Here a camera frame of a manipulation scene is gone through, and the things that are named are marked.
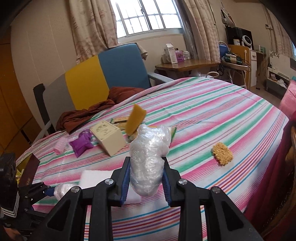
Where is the pink towel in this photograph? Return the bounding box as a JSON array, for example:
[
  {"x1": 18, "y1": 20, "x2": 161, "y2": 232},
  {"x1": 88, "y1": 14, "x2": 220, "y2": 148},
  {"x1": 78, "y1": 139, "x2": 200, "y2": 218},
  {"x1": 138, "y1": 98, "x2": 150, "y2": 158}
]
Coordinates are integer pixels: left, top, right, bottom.
[{"x1": 54, "y1": 137, "x2": 67, "y2": 155}]

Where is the purple sachet packet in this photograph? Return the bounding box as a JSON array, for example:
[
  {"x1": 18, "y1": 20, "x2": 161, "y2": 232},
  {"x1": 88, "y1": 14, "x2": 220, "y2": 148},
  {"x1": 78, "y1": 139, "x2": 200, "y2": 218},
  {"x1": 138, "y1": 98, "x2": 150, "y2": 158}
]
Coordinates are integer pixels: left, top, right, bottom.
[{"x1": 69, "y1": 130, "x2": 94, "y2": 158}]

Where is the cream cardboard box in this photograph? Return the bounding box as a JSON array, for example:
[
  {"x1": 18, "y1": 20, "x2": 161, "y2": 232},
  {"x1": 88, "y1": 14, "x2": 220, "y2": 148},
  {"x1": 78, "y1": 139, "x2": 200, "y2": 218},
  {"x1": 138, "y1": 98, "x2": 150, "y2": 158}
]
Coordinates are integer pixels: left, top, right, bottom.
[{"x1": 90, "y1": 120, "x2": 126, "y2": 157}]

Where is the green cracker packet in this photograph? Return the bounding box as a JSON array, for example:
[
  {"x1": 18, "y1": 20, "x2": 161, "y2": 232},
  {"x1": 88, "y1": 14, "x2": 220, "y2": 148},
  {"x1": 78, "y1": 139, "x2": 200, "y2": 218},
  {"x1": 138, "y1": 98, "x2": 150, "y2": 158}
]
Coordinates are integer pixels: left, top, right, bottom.
[{"x1": 110, "y1": 116, "x2": 128, "y2": 131}]

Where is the yellow sponge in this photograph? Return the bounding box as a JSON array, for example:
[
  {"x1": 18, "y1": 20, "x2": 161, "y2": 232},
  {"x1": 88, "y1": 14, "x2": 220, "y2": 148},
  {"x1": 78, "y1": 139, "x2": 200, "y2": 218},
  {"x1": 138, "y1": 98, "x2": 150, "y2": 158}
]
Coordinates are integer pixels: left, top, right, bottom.
[{"x1": 125, "y1": 104, "x2": 147, "y2": 136}]

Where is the white foam pad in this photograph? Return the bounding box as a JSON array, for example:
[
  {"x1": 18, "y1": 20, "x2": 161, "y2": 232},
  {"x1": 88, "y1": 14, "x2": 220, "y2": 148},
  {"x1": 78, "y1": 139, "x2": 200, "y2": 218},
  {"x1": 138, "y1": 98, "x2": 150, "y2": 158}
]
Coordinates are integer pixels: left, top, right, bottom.
[{"x1": 79, "y1": 170, "x2": 141, "y2": 204}]

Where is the yellow knitted scrubber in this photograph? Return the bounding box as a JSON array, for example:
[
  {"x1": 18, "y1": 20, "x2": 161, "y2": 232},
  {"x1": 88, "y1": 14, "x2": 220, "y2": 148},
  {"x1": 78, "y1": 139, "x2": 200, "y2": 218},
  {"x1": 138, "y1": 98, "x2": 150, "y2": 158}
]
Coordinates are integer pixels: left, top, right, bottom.
[{"x1": 211, "y1": 142, "x2": 233, "y2": 166}]

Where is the wooden wardrobe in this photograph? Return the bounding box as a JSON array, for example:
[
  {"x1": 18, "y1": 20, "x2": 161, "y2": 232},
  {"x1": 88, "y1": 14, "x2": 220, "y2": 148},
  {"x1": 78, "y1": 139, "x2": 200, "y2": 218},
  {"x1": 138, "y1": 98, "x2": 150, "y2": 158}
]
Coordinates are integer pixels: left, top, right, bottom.
[{"x1": 0, "y1": 27, "x2": 41, "y2": 158}]

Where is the striped bed sheet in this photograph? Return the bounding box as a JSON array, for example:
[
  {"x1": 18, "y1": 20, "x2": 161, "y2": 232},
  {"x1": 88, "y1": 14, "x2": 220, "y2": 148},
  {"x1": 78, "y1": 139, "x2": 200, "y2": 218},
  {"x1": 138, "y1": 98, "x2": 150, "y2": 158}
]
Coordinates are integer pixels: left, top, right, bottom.
[{"x1": 16, "y1": 77, "x2": 288, "y2": 240}]

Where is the dark red blanket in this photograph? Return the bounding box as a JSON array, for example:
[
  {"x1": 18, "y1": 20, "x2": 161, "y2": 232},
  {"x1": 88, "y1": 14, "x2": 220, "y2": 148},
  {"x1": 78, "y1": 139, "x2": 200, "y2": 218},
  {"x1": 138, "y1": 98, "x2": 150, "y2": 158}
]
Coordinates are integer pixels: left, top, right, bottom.
[{"x1": 56, "y1": 87, "x2": 145, "y2": 133}]

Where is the pink pillow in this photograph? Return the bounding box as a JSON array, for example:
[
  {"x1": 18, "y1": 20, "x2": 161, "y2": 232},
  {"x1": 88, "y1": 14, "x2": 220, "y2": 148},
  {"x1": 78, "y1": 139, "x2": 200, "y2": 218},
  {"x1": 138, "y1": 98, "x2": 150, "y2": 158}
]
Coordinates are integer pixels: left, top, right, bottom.
[{"x1": 279, "y1": 80, "x2": 296, "y2": 118}]

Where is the wooden side table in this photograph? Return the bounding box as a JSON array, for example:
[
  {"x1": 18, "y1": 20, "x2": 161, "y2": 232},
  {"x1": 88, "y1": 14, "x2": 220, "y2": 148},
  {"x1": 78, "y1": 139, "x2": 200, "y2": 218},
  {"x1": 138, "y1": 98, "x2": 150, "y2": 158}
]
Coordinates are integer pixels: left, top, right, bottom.
[{"x1": 155, "y1": 59, "x2": 219, "y2": 73}]

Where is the grey yellow blue headboard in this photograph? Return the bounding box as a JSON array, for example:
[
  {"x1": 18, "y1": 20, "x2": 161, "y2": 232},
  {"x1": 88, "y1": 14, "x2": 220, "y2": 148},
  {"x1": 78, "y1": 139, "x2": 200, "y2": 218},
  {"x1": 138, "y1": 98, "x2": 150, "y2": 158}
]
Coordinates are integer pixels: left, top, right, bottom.
[{"x1": 43, "y1": 43, "x2": 151, "y2": 126}]

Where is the purple small box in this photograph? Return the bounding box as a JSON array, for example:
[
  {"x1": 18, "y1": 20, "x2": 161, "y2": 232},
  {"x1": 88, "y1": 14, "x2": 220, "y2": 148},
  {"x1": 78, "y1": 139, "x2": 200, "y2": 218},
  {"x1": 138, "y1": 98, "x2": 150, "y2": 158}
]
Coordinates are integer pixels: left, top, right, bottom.
[{"x1": 175, "y1": 51, "x2": 184, "y2": 63}]

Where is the white carton box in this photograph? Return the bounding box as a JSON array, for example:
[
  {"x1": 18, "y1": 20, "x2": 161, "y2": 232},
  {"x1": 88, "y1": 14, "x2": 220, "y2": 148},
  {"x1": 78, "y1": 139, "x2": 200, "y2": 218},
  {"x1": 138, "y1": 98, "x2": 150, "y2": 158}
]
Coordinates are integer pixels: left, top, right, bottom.
[{"x1": 164, "y1": 43, "x2": 178, "y2": 64}]

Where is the white round fan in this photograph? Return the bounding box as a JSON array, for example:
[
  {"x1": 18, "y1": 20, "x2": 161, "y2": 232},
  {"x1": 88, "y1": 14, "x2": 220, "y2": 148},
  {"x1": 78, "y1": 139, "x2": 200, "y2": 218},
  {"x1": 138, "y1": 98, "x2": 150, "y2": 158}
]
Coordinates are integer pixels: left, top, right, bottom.
[{"x1": 242, "y1": 35, "x2": 252, "y2": 49}]

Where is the left floral curtain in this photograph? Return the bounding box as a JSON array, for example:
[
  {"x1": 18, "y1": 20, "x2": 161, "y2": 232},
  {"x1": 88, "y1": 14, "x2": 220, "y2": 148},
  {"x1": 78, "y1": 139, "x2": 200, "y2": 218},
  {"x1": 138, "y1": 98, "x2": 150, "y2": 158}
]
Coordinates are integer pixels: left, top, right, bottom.
[{"x1": 68, "y1": 0, "x2": 118, "y2": 64}]

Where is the window with bars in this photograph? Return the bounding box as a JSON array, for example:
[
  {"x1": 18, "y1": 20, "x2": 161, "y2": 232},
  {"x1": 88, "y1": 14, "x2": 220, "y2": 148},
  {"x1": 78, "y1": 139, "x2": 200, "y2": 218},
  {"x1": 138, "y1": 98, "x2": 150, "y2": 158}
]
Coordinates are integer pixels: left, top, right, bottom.
[{"x1": 111, "y1": 0, "x2": 182, "y2": 38}]

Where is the metal frame chair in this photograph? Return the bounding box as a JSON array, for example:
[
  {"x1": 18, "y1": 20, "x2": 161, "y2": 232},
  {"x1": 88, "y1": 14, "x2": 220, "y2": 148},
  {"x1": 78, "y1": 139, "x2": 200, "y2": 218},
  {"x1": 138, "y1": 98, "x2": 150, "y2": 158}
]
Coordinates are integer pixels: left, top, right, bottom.
[{"x1": 220, "y1": 58, "x2": 251, "y2": 89}]

